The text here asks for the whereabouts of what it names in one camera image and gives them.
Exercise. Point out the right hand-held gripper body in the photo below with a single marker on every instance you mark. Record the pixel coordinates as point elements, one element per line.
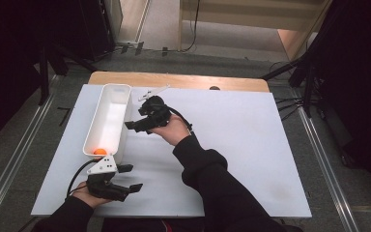
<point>156,114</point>

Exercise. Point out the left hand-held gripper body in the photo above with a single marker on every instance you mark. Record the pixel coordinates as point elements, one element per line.
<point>101,188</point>

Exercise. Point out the white long plastic bin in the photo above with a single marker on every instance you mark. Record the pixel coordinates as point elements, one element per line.
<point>109,119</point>

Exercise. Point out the orange ball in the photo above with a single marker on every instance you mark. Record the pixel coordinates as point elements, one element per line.
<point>100,151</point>

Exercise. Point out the person's left hand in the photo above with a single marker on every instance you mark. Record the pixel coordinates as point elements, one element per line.
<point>88,199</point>

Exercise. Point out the person's right hand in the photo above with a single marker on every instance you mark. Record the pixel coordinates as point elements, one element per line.
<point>172,130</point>

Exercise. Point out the person's dark clothing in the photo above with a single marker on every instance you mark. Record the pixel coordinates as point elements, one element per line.
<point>135,225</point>

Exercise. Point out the wooden table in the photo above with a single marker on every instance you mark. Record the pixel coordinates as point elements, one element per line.
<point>186,80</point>

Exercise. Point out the white board sheet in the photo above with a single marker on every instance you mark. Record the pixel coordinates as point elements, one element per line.
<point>248,135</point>

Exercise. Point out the black cabinet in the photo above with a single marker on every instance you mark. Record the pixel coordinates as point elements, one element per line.
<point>96,25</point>

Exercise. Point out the black metal stand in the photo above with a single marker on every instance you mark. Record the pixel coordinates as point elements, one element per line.
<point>44,74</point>
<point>307,83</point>

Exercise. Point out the metal floor rail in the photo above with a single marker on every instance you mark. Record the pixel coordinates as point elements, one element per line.
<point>19,151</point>
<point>328,174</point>

